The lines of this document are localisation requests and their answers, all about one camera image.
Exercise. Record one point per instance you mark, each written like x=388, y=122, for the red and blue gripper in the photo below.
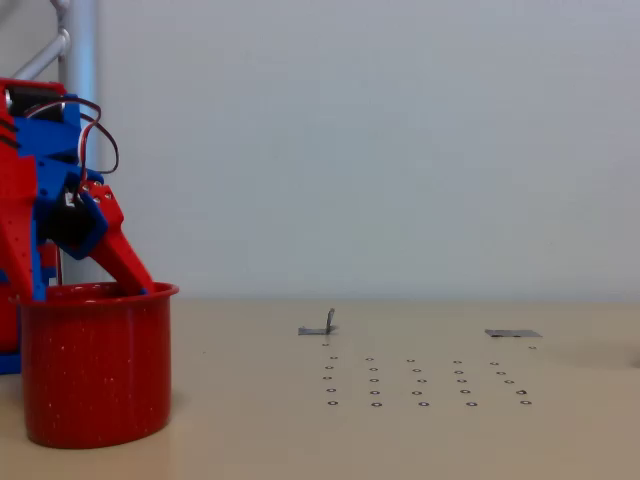
x=84, y=234

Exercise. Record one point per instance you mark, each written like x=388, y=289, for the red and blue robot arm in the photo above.
x=7, y=330

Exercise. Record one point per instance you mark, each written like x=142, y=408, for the red enamel mug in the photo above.
x=95, y=370

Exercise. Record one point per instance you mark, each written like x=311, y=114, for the curled grey tape piece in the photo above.
x=320, y=330

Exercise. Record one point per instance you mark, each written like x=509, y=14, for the flat grey tape piece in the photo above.
x=512, y=333

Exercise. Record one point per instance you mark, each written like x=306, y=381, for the silver metal truss frame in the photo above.
x=80, y=50

